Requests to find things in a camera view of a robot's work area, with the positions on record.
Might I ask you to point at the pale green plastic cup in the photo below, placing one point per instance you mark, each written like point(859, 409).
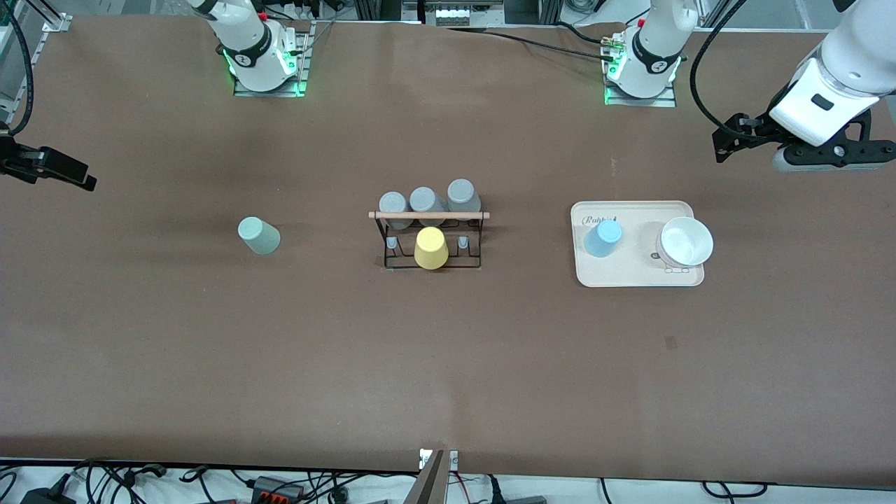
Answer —
point(259, 236)

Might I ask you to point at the white bowl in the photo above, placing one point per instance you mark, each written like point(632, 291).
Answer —
point(686, 241)

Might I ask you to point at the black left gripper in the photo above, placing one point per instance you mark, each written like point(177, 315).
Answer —
point(758, 131)

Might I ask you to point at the aluminium corner bracket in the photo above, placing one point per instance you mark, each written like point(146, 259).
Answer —
point(56, 24)

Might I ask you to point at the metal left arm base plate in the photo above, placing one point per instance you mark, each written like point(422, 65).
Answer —
point(665, 102)

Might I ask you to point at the black power adapter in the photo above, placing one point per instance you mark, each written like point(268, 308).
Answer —
point(45, 497)

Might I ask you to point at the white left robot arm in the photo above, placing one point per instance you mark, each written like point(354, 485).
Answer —
point(847, 63)

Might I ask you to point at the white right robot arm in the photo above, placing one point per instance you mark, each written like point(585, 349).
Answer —
point(245, 35)

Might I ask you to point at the black red connector block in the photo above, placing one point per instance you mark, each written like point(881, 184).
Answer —
point(276, 488)

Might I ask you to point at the aluminium table edge rail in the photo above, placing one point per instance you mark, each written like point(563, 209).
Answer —
point(10, 77)

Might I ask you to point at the grey metal bracket post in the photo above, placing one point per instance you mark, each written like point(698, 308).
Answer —
point(434, 483)

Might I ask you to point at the grey terminal block device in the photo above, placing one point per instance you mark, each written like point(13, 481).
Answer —
point(451, 14)

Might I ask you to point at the light blue plastic cup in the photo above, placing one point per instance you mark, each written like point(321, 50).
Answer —
point(602, 239)

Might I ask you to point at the yellow plastic cup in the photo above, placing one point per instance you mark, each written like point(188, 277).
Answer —
point(430, 248)

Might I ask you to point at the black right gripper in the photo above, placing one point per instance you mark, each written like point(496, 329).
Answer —
point(26, 162)

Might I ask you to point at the grey plastic cup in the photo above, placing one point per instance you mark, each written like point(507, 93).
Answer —
point(463, 196)
point(425, 201)
point(393, 204)

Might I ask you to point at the beige plastic tray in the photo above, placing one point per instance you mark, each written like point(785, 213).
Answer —
point(616, 269)

